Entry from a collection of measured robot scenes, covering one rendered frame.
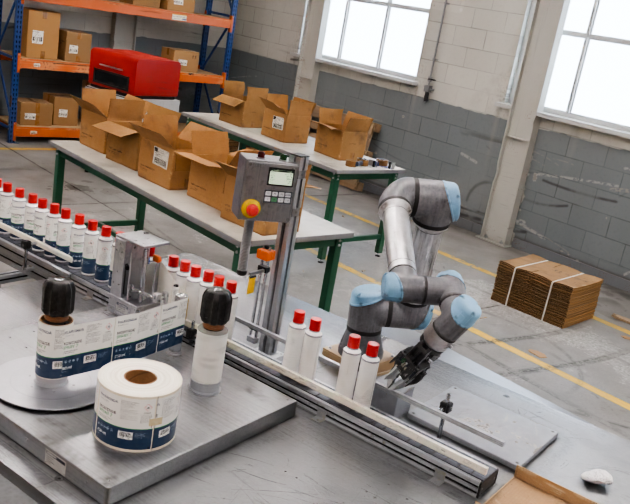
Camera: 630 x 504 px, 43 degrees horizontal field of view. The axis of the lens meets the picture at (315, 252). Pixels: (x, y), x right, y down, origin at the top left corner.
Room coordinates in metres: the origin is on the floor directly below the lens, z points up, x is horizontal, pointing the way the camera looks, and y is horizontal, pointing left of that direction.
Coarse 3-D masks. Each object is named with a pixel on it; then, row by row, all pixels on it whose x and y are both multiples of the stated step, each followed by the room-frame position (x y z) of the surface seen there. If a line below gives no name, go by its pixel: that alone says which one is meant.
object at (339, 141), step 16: (320, 112) 6.84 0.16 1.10; (336, 112) 6.95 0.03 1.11; (352, 112) 6.96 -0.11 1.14; (320, 128) 6.78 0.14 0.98; (336, 128) 6.57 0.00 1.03; (352, 128) 6.60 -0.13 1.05; (368, 128) 6.71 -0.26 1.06; (320, 144) 6.75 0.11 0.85; (336, 144) 6.60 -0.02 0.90; (352, 144) 6.63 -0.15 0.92
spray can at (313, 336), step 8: (312, 320) 2.16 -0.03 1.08; (320, 320) 2.17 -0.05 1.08; (312, 328) 2.16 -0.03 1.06; (320, 328) 2.17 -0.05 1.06; (304, 336) 2.17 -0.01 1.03; (312, 336) 2.15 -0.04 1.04; (320, 336) 2.16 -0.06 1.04; (304, 344) 2.16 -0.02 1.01; (312, 344) 2.15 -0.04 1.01; (320, 344) 2.17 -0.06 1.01; (304, 352) 2.16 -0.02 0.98; (312, 352) 2.15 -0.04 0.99; (304, 360) 2.15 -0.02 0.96; (312, 360) 2.15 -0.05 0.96; (304, 368) 2.15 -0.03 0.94; (312, 368) 2.15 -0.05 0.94; (304, 376) 2.15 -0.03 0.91; (312, 376) 2.16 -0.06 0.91
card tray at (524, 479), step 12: (516, 468) 1.93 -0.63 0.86; (516, 480) 1.91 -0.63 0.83; (528, 480) 1.91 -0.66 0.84; (540, 480) 1.89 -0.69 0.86; (504, 492) 1.84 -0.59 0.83; (516, 492) 1.85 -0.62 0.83; (528, 492) 1.86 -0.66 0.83; (540, 492) 1.87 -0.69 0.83; (552, 492) 1.87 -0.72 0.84; (564, 492) 1.85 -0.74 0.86
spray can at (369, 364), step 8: (368, 344) 2.06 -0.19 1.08; (376, 344) 2.06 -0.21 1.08; (368, 352) 2.05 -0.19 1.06; (376, 352) 2.06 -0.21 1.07; (368, 360) 2.04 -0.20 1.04; (376, 360) 2.05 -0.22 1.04; (360, 368) 2.06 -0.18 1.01; (368, 368) 2.04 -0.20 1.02; (376, 368) 2.05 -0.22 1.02; (360, 376) 2.05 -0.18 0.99; (368, 376) 2.04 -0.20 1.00; (360, 384) 2.05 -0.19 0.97; (368, 384) 2.04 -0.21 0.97; (360, 392) 2.04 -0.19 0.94; (368, 392) 2.04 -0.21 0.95; (360, 400) 2.04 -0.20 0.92; (368, 400) 2.05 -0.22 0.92
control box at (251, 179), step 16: (240, 160) 2.42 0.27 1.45; (256, 160) 2.37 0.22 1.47; (272, 160) 2.40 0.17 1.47; (288, 160) 2.45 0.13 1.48; (240, 176) 2.40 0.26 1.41; (256, 176) 2.37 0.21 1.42; (240, 192) 2.37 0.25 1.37; (256, 192) 2.37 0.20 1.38; (240, 208) 2.36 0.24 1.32; (272, 208) 2.39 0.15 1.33; (288, 208) 2.41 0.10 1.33
